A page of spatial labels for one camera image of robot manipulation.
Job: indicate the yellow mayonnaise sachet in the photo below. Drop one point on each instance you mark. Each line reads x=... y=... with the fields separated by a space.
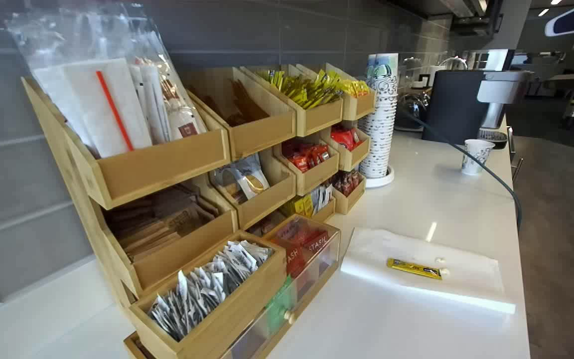
x=412 y=268

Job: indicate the red sachets in middle bin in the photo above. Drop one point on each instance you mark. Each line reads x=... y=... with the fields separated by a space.
x=305 y=154

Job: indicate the clear acrylic tea box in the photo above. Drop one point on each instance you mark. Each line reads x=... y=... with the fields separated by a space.
x=313 y=254

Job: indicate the white round cup tray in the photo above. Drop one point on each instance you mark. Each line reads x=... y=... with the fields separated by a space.
x=378 y=180

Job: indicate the wooden condiment organizer rack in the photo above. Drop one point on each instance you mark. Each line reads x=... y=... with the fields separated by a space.
x=237 y=164

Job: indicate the yellow sachets in top bin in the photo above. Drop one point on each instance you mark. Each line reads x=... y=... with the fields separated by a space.
x=323 y=88

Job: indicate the white paper towel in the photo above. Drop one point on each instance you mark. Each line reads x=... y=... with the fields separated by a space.
x=466 y=278

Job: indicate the bag of wooden stirrers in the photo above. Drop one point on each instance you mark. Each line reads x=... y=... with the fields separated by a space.
x=167 y=110

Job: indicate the stack of patterned paper cups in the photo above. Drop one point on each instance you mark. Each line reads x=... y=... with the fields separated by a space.
x=378 y=126

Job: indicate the silver sachets in bin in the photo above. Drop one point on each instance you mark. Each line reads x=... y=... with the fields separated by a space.
x=203 y=288

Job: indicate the brown napkins in bin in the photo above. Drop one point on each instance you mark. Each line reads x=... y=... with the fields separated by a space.
x=147 y=224

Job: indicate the clear bag of napkins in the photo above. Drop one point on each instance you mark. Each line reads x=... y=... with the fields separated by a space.
x=89 y=60

